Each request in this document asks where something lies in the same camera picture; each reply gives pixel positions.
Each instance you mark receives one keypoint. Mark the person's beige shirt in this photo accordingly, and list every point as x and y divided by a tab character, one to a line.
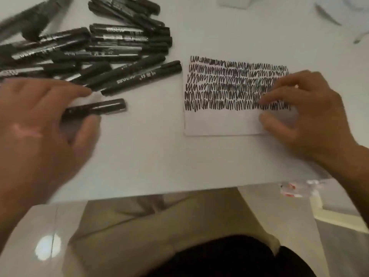
144	227

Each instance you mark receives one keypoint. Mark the pile of black markers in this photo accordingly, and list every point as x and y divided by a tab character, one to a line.
115	37

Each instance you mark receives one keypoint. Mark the person's left hand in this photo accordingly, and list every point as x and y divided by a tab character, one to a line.
34	141

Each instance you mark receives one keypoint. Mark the person's black trousers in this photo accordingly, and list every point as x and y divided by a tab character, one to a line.
230	256

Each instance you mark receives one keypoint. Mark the person's right hand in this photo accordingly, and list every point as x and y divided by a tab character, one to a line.
317	121

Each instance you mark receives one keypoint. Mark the black marker pen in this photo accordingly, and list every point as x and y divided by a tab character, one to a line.
101	106

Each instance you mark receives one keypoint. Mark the red and white plastic wrapper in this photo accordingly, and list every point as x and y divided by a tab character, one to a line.
291	193

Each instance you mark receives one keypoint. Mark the white paper with black scribbles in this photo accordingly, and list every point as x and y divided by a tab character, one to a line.
219	121

